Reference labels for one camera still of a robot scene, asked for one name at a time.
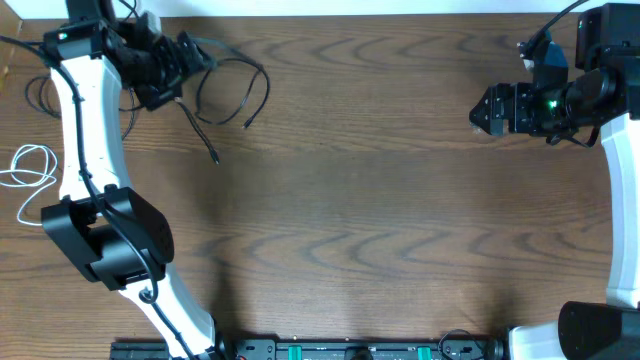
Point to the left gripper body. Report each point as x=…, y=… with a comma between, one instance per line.
x=185, y=55

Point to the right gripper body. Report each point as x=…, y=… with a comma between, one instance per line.
x=498, y=110

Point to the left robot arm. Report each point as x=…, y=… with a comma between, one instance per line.
x=103, y=226

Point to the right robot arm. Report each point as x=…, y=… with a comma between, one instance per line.
x=605, y=98

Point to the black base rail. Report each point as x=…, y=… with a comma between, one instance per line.
x=455, y=347

